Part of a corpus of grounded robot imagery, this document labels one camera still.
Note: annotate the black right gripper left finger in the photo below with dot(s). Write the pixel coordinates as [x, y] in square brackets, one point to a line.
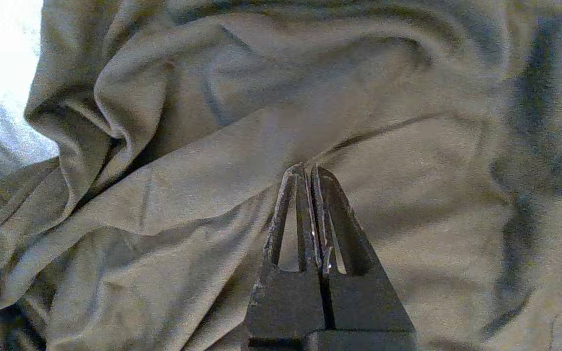
[286, 302]

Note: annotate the black t-shirt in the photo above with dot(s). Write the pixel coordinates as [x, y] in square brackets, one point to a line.
[310, 97]

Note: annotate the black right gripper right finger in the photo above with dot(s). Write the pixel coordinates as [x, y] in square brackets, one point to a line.
[369, 302]

